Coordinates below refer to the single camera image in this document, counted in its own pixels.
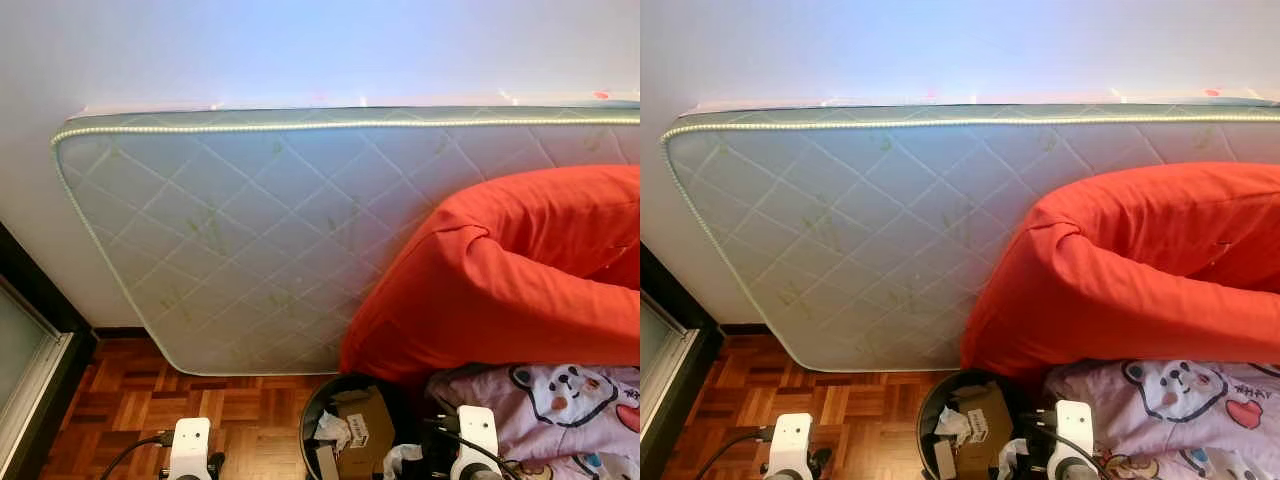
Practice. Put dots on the white tissue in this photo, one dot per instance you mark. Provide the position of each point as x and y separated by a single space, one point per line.
1012 458
402 460

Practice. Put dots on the brown cardboard box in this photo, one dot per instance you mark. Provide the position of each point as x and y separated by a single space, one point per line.
985 435
365 440

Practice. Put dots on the black waste bin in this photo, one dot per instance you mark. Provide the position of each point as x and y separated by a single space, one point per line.
308 440
925 440

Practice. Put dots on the white crumpled paper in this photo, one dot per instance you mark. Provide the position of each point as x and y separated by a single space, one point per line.
332 430
952 425

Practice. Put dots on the pink cartoon print blanket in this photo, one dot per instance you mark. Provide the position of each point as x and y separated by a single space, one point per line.
1190 420
560 420

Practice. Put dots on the dark wooden skirting board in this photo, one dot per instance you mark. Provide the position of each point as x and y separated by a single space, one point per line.
120 332
745 328

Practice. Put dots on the red fabric armchair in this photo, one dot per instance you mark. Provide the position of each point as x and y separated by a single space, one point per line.
1140 290
520 290

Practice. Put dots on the white quilted mattress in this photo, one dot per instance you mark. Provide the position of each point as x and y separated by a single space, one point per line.
250 220
860 220

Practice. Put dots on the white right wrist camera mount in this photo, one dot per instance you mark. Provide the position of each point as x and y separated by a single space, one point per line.
1075 430
478 435

